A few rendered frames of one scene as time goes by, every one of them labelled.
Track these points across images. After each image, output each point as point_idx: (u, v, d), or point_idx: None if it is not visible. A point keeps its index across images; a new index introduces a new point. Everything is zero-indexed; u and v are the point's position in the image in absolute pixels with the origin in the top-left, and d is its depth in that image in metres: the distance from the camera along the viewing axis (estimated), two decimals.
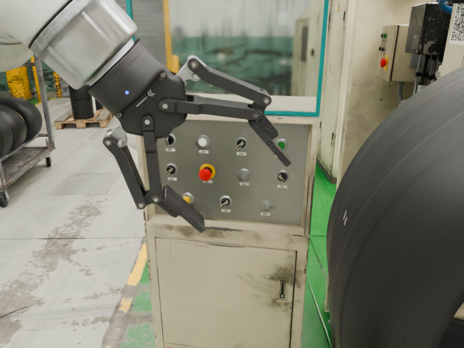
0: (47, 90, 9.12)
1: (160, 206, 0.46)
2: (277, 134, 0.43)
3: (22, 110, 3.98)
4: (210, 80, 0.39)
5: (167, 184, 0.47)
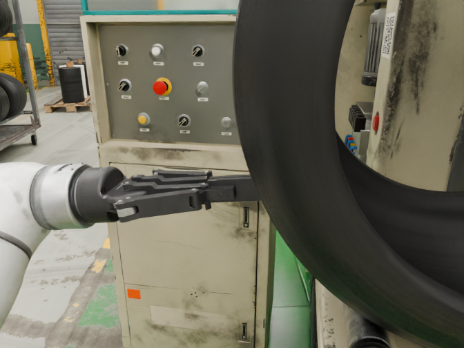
0: (40, 78, 9.02)
1: None
2: (233, 199, 0.46)
3: (5, 83, 3.88)
4: (143, 215, 0.46)
5: (209, 179, 0.47)
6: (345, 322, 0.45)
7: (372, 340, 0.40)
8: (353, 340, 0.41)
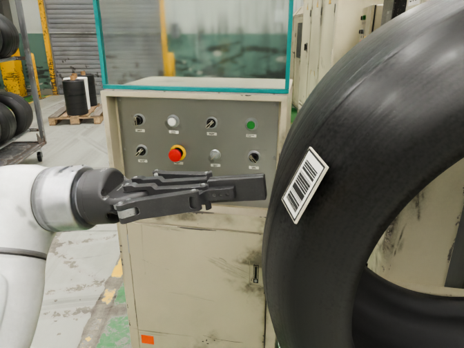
0: (43, 87, 9.09)
1: None
2: (233, 199, 0.46)
3: (12, 103, 3.95)
4: (144, 216, 0.46)
5: (209, 179, 0.47)
6: None
7: None
8: None
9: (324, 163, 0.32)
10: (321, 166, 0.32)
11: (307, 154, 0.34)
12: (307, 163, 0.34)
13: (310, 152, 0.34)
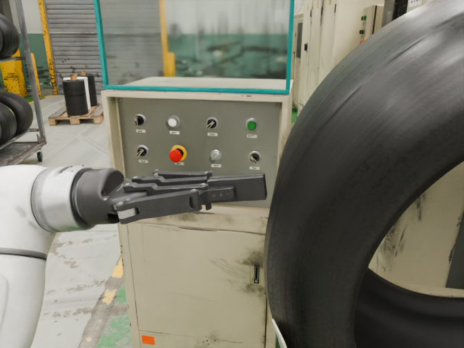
0: (43, 87, 9.09)
1: None
2: (233, 199, 0.46)
3: (12, 103, 3.95)
4: (144, 216, 0.46)
5: (209, 179, 0.47)
6: None
7: None
8: None
9: (282, 337, 0.39)
10: (281, 341, 0.39)
11: (273, 326, 0.42)
12: (277, 334, 0.41)
13: (273, 325, 0.42)
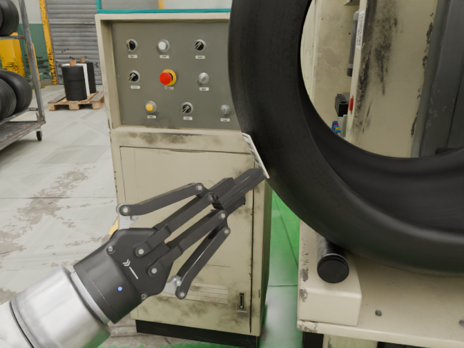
0: (43, 77, 9.16)
1: (231, 213, 0.46)
2: (231, 177, 0.46)
3: (12, 81, 4.01)
4: (147, 210, 0.41)
5: (212, 203, 0.47)
6: (315, 251, 0.58)
7: (331, 256, 0.53)
8: (318, 259, 0.54)
9: (247, 134, 0.47)
10: (247, 138, 0.47)
11: (244, 138, 0.50)
12: (246, 142, 0.49)
13: (243, 136, 0.49)
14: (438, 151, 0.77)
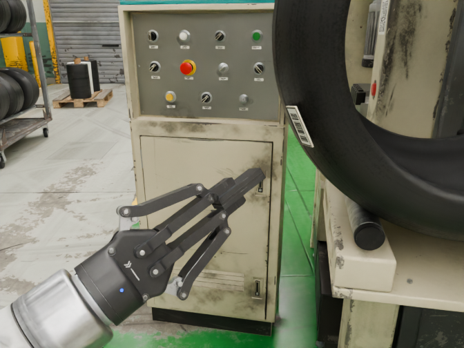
0: (45, 76, 9.19)
1: (232, 213, 0.46)
2: (230, 177, 0.46)
3: (19, 78, 4.04)
4: (147, 211, 0.41)
5: (212, 203, 0.47)
6: (350, 222, 0.61)
7: (367, 224, 0.56)
8: (355, 228, 0.57)
9: (294, 105, 0.50)
10: (294, 109, 0.50)
11: (288, 110, 0.53)
12: (291, 114, 0.52)
13: (288, 108, 0.52)
14: (460, 132, 0.80)
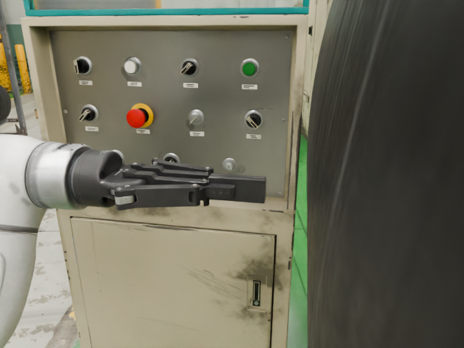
0: None
1: None
2: (232, 198, 0.46)
3: None
4: (141, 204, 0.45)
5: (210, 175, 0.47)
6: None
7: None
8: None
9: None
10: None
11: None
12: None
13: None
14: None
